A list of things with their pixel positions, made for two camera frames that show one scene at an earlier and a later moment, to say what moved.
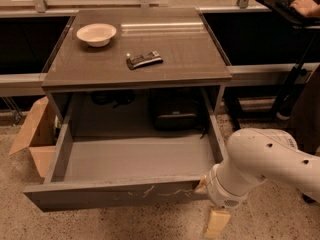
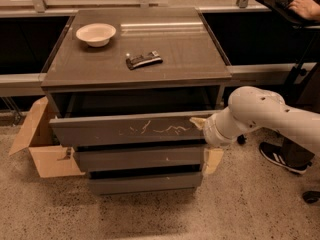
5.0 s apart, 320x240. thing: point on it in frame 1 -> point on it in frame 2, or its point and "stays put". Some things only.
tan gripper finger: x=202 y=188 -> x=200 y=122
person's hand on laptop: x=307 y=7 stays put
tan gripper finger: x=216 y=225 -> x=212 y=157
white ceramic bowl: x=96 y=34 stays put
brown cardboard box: x=40 y=136 stays put
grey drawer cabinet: x=130 y=73 stays put
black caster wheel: x=307 y=198 stays put
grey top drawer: x=94 y=171 -> x=155 y=129
